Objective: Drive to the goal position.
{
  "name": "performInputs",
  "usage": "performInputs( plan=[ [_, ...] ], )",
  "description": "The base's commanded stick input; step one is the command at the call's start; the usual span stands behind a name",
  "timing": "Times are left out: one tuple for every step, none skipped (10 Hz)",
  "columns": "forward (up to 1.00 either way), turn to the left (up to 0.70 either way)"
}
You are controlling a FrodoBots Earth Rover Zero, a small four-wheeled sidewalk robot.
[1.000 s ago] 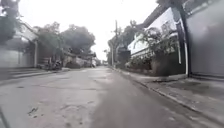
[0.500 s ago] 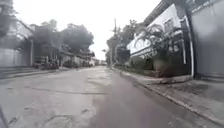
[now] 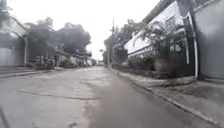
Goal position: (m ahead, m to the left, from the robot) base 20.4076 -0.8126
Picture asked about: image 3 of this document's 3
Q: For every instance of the dark trees beside road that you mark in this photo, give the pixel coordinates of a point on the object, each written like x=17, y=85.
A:
x=118, y=50

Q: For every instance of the low bushes in planter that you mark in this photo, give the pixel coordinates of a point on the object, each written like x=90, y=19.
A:
x=140, y=63

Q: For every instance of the white building with dark gate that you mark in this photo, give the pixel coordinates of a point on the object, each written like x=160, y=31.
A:
x=143, y=43

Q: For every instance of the row of low buildings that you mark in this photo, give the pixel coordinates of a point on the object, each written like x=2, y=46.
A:
x=65, y=57

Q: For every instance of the group of dark trees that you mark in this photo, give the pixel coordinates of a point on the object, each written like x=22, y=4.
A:
x=71, y=36

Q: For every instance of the palm plant in pot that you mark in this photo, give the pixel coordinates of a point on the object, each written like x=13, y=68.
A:
x=160, y=50

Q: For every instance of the grey concrete road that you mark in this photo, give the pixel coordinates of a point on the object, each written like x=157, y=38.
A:
x=66, y=100

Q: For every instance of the parked vehicle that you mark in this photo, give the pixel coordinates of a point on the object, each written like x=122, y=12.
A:
x=45, y=64

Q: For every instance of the grey concrete sidewalk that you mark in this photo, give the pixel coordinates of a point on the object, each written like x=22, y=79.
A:
x=193, y=96

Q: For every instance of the grey concrete kerb strip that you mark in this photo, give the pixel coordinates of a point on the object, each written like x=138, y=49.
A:
x=20, y=73

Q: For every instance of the grey metal gate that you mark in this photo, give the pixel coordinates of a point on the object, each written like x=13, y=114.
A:
x=210, y=43

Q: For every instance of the grey building with gate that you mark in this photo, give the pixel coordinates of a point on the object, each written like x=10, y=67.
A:
x=11, y=50

